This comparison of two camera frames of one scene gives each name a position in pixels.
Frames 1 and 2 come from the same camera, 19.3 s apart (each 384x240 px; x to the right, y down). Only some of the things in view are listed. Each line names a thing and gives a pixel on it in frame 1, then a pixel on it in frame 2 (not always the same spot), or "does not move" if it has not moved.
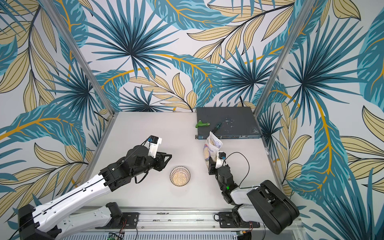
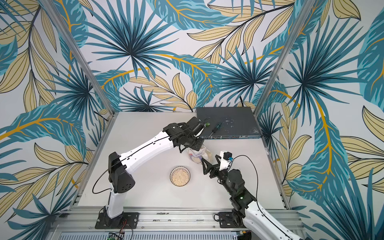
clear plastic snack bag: x=212 y=146 → x=197 y=156
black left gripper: x=160 y=158 → x=198 y=144
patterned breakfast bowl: x=180 y=176 does not move
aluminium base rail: x=180 y=223 does not move
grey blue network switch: x=237 y=122 does not move
